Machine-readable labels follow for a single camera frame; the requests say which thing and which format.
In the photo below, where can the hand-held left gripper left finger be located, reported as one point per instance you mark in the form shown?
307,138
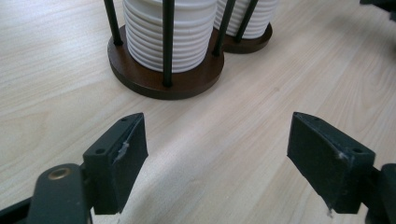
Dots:
106,174

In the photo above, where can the brown wooden cup holder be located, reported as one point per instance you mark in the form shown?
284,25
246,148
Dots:
186,84

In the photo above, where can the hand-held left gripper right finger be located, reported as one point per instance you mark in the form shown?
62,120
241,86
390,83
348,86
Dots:
330,168

